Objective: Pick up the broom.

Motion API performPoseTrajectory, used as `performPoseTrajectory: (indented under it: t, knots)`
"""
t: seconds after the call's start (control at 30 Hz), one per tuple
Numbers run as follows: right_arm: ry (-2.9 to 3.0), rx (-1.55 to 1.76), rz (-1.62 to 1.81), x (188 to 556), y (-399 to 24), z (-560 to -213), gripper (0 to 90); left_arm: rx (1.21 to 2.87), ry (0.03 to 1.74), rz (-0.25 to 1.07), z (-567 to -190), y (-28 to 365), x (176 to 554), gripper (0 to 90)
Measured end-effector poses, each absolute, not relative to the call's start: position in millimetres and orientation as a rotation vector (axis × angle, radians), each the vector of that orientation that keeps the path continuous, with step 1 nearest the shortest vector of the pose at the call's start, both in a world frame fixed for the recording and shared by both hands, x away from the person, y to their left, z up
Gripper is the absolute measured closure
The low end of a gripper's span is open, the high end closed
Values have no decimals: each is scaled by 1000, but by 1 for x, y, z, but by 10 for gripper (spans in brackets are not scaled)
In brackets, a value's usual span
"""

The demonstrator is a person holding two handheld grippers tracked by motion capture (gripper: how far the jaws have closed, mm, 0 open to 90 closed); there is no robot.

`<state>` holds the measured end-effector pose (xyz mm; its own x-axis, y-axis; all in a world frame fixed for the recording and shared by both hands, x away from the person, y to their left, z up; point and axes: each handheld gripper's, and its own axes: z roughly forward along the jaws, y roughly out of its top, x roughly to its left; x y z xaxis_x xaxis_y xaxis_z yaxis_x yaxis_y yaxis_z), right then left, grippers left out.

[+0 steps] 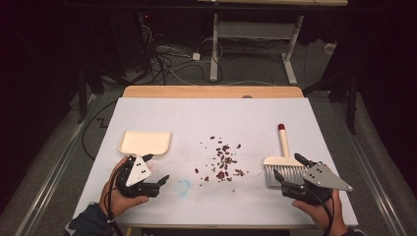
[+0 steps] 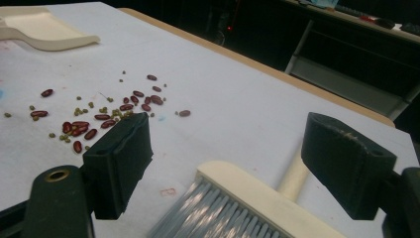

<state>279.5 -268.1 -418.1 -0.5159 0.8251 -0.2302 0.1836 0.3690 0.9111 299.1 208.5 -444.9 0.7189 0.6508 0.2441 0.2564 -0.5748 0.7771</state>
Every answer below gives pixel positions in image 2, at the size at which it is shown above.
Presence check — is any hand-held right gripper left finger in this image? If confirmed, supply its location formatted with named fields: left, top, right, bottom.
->
left=82, top=112, right=154, bottom=221

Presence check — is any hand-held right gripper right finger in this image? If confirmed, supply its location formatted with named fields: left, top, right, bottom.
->
left=300, top=111, right=398, bottom=221

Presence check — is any pile of red and green beans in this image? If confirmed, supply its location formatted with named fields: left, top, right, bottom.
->
left=3, top=69, right=192, bottom=155

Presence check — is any cream brush with grey bristles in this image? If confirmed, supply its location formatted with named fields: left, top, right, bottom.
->
left=147, top=148, right=349, bottom=238

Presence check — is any cream plastic dustpan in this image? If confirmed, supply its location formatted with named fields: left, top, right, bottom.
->
left=0, top=6, right=101, bottom=53

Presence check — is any white-framed desk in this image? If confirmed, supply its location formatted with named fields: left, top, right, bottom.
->
left=284, top=0, right=420, bottom=122

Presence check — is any wooden table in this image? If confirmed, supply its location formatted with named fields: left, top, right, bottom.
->
left=118, top=7, right=396, bottom=129

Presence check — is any white table mat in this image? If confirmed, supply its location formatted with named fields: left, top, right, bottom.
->
left=0, top=1, right=420, bottom=238

